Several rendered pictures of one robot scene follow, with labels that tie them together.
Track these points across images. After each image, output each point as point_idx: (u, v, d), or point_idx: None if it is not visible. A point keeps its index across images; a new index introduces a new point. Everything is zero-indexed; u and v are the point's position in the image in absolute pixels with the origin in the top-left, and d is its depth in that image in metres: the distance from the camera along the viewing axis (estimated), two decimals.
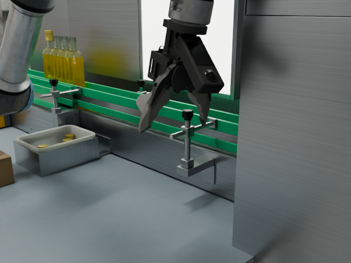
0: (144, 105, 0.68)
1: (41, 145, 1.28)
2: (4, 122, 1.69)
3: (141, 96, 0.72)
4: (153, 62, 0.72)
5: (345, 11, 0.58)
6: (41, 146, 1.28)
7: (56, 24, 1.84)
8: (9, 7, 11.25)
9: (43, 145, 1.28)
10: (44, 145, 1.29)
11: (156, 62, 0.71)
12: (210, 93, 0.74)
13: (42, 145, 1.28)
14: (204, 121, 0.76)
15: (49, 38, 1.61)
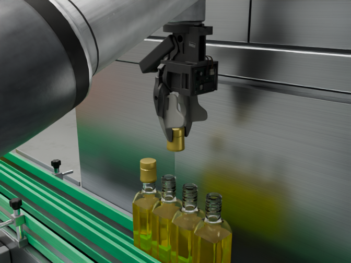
0: (194, 111, 0.75)
1: None
2: None
3: (204, 111, 0.71)
4: (213, 72, 0.68)
5: None
6: None
7: (140, 122, 1.03)
8: None
9: None
10: None
11: None
12: (155, 106, 0.69)
13: None
14: None
15: (151, 177, 0.80)
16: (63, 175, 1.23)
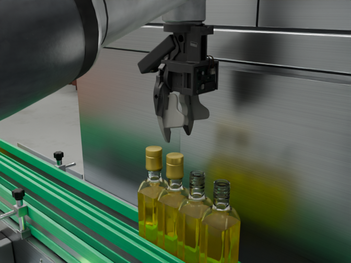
0: (195, 109, 0.75)
1: None
2: None
3: (206, 109, 0.72)
4: (213, 72, 0.68)
5: None
6: None
7: (144, 112, 1.01)
8: None
9: None
10: None
11: None
12: (154, 105, 0.69)
13: None
14: None
15: (157, 165, 0.78)
16: (66, 167, 1.22)
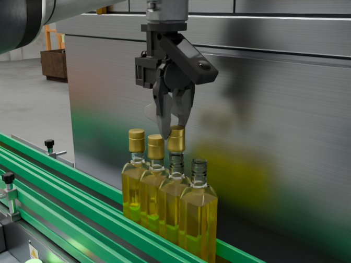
0: (156, 117, 0.71)
1: None
2: None
3: (146, 108, 0.73)
4: (139, 68, 0.72)
5: None
6: None
7: (131, 99, 1.04)
8: None
9: None
10: None
11: (143, 67, 0.71)
12: (193, 98, 0.75)
13: None
14: None
15: (139, 146, 0.81)
16: (57, 155, 1.25)
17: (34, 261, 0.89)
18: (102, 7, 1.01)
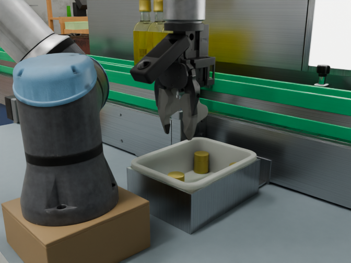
0: None
1: (173, 175, 0.76)
2: None
3: (178, 102, 0.78)
4: None
5: None
6: (174, 175, 0.76)
7: None
8: None
9: (177, 175, 0.76)
10: (178, 173, 0.77)
11: None
12: (193, 106, 0.69)
13: (175, 175, 0.76)
14: (183, 131, 0.72)
15: (147, 7, 1.09)
16: None
17: None
18: None
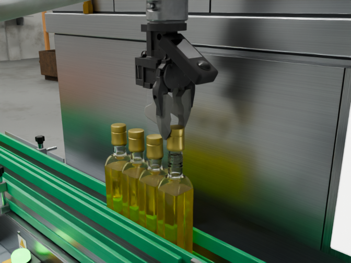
0: (156, 117, 0.71)
1: (176, 127, 0.73)
2: None
3: (146, 108, 0.73)
4: (139, 68, 0.72)
5: None
6: (178, 127, 0.73)
7: (117, 96, 1.08)
8: None
9: (177, 126, 0.74)
10: (173, 126, 0.74)
11: (143, 67, 0.71)
12: (193, 98, 0.75)
13: (177, 127, 0.73)
14: None
15: (121, 140, 0.85)
16: (47, 150, 1.29)
17: (21, 250, 0.93)
18: (88, 7, 1.05)
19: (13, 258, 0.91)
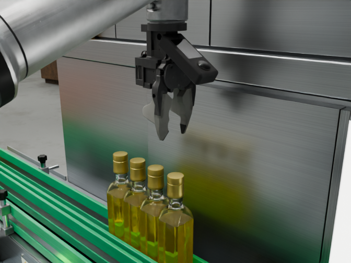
0: (154, 117, 0.70)
1: (176, 176, 0.76)
2: None
3: (144, 108, 0.73)
4: (139, 68, 0.72)
5: None
6: (178, 175, 0.76)
7: (118, 119, 1.10)
8: None
9: (176, 174, 0.77)
10: (173, 174, 0.77)
11: (143, 67, 0.71)
12: (194, 97, 0.75)
13: (177, 175, 0.77)
14: (186, 126, 0.75)
15: (123, 168, 0.87)
16: (49, 169, 1.31)
17: None
18: None
19: None
